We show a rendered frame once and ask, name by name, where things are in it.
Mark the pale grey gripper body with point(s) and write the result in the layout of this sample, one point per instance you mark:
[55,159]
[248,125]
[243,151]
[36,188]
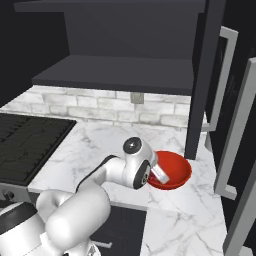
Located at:
[160,174]

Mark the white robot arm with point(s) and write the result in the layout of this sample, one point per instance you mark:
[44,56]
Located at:
[76,216]

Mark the red bowl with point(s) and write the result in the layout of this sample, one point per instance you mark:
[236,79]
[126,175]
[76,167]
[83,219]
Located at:
[178,168]

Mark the dark cabinet door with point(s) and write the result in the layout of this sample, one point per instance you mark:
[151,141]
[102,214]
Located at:
[203,83]

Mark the dark drawer front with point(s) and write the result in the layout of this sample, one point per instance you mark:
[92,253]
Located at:
[128,230]

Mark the black hob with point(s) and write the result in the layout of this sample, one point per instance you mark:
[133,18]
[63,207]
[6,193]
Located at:
[28,146]

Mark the dark hob knob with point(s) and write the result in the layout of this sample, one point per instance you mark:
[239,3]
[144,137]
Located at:
[8,195]

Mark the black fridge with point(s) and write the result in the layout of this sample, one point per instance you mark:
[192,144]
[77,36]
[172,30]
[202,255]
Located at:
[245,43]

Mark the grey wall outlet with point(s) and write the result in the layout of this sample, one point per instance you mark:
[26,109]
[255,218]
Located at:
[137,98]

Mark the dark open wall cabinet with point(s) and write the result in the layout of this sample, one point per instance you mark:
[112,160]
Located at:
[126,50]

